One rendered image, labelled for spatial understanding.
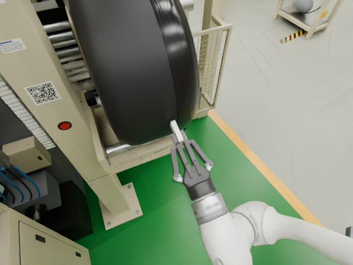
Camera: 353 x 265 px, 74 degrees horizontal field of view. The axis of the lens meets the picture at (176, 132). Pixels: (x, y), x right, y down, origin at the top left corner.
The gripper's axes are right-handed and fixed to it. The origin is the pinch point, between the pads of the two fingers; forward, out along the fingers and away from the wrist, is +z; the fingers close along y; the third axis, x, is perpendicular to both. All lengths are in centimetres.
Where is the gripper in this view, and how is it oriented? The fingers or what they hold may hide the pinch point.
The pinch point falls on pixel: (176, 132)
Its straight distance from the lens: 70.7
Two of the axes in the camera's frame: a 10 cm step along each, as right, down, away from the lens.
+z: -3.8, -8.7, 3.0
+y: -9.2, 3.2, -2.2
